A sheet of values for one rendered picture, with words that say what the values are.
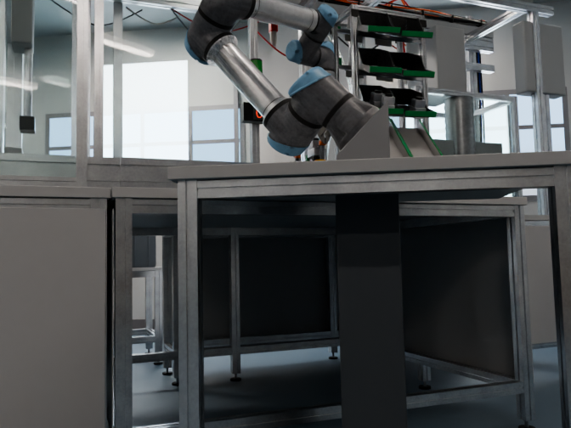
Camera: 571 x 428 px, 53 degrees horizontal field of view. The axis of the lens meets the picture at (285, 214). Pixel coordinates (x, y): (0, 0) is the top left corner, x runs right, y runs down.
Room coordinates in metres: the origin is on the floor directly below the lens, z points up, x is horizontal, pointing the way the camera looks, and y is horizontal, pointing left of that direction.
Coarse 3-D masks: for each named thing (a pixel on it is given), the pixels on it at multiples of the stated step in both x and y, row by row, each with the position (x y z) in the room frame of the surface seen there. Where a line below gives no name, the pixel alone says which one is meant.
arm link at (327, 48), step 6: (324, 42) 1.97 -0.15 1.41; (330, 42) 1.98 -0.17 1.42; (324, 48) 1.97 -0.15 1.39; (330, 48) 1.97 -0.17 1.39; (324, 54) 1.96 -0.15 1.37; (330, 54) 1.98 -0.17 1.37; (324, 60) 1.97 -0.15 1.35; (330, 60) 1.98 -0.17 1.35; (324, 66) 1.97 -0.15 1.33; (330, 66) 1.97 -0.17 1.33
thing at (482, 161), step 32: (320, 160) 1.23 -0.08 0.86; (352, 160) 1.22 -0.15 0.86; (384, 160) 1.21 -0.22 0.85; (416, 160) 1.21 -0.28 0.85; (448, 160) 1.20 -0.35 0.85; (480, 160) 1.19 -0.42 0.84; (512, 160) 1.18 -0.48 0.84; (544, 160) 1.18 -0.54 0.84; (448, 192) 1.64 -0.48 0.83; (480, 192) 1.66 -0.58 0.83; (512, 192) 1.68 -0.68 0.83
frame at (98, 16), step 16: (96, 0) 1.94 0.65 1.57; (96, 16) 1.94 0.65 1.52; (96, 32) 1.94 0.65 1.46; (96, 48) 1.94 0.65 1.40; (96, 64) 1.94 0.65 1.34; (96, 80) 1.94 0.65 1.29; (96, 96) 1.94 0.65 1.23; (96, 112) 1.94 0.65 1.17; (96, 128) 1.94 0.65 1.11; (96, 144) 1.94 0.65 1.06
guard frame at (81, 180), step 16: (80, 0) 1.59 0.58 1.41; (80, 16) 1.59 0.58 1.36; (80, 32) 1.59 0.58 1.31; (80, 48) 1.59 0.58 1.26; (80, 64) 1.59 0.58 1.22; (80, 80) 1.59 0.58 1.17; (80, 96) 1.59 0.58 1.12; (80, 112) 1.59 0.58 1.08; (80, 128) 1.59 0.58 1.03; (80, 144) 1.59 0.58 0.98; (80, 160) 1.59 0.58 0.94; (0, 176) 1.52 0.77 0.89; (16, 176) 1.53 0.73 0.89; (32, 176) 1.54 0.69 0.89; (80, 176) 1.59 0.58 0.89
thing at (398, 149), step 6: (390, 120) 2.26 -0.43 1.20; (390, 126) 2.26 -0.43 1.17; (390, 132) 2.26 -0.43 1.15; (396, 132) 2.20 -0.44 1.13; (390, 138) 2.23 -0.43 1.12; (396, 138) 2.20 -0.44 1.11; (390, 144) 2.20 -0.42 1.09; (396, 144) 2.21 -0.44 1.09; (402, 144) 2.15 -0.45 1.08; (390, 150) 2.17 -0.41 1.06; (396, 150) 2.17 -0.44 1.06; (402, 150) 2.15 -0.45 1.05; (408, 150) 2.11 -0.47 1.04; (390, 156) 2.14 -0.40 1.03; (396, 156) 2.14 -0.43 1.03; (402, 156) 2.15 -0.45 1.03; (408, 156) 2.10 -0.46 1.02
